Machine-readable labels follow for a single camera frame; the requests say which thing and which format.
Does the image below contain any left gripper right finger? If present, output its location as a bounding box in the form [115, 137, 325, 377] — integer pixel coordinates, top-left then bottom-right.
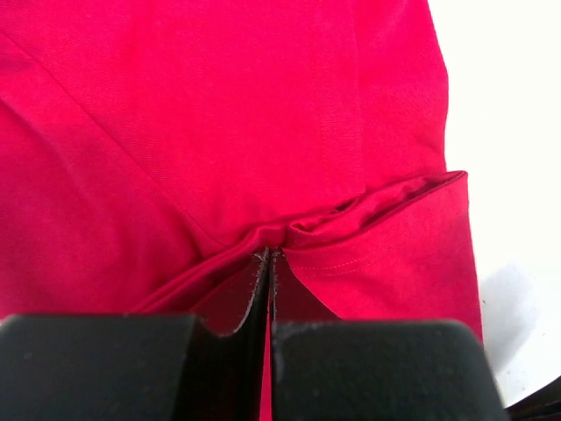
[269, 251, 339, 420]

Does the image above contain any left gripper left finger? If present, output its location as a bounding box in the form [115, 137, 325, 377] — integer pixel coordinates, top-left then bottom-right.
[201, 248, 270, 420]

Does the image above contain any red t shirt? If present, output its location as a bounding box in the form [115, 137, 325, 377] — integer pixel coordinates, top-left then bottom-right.
[1, 1, 505, 420]

